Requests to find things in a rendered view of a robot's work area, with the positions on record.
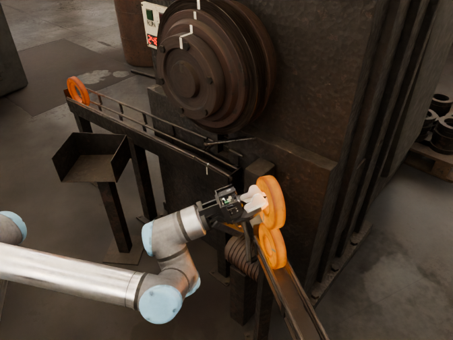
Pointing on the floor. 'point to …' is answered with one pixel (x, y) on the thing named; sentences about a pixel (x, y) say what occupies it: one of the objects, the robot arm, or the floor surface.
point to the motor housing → (241, 280)
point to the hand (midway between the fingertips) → (269, 197)
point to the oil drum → (133, 32)
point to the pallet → (436, 139)
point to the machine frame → (315, 123)
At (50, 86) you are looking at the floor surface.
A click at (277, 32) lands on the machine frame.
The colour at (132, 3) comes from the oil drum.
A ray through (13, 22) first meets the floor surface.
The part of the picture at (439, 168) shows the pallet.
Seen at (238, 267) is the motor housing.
